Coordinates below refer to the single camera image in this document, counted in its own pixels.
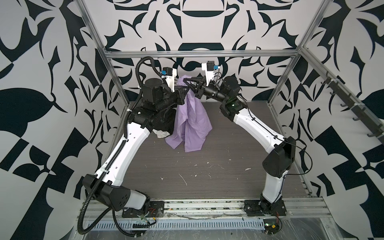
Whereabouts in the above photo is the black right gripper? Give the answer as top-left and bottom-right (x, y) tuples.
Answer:
(186, 78), (231, 107)

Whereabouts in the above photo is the lilac purple cloth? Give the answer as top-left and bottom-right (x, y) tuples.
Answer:
(166, 89), (213, 153)

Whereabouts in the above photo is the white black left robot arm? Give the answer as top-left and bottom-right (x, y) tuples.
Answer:
(83, 78), (189, 212)

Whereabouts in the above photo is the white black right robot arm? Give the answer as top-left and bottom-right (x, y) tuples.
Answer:
(183, 77), (296, 205)

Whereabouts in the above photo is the black cloth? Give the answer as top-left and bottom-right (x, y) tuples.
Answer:
(152, 108), (177, 134)

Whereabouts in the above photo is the white cloth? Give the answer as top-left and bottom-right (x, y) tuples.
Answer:
(153, 130), (171, 139)

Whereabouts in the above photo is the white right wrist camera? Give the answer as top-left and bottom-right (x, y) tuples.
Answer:
(201, 61), (220, 86)

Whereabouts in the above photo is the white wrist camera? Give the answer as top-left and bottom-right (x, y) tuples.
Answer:
(161, 67), (177, 93)
(201, 61), (220, 86)

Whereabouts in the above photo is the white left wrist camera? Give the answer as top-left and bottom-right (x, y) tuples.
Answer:
(161, 67), (177, 93)

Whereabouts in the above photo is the black corrugated cable conduit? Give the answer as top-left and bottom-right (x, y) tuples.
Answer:
(77, 56), (163, 238)

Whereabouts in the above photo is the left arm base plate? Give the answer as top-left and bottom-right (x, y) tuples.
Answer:
(122, 201), (165, 218)

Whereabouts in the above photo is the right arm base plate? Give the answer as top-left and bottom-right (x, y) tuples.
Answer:
(243, 196), (287, 217)

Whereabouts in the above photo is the white slotted cable duct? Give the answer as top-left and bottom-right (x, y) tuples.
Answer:
(85, 218), (266, 231)

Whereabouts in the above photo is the black wall hook rack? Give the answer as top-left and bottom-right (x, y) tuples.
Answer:
(322, 71), (384, 145)

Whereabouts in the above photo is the aluminium frame rail structure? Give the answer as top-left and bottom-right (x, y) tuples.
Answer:
(80, 1), (384, 235)

